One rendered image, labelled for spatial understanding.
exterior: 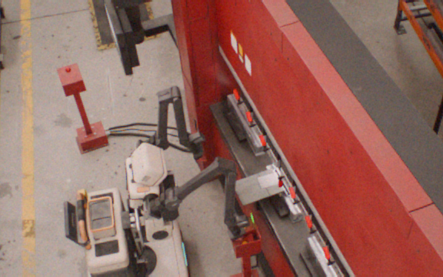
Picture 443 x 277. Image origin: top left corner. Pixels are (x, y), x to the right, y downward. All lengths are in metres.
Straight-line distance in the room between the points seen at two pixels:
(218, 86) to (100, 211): 1.16
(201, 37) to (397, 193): 2.09
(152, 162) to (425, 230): 1.80
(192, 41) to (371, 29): 2.71
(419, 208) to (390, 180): 0.14
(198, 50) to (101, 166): 1.69
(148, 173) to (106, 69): 2.71
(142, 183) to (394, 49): 3.29
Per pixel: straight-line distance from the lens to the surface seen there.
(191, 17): 4.03
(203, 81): 4.42
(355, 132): 2.57
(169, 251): 4.63
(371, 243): 2.87
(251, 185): 4.00
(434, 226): 2.37
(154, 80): 6.07
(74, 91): 5.12
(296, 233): 3.96
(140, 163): 3.71
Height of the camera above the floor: 4.26
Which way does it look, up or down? 50 degrees down
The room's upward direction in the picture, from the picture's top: 5 degrees counter-clockwise
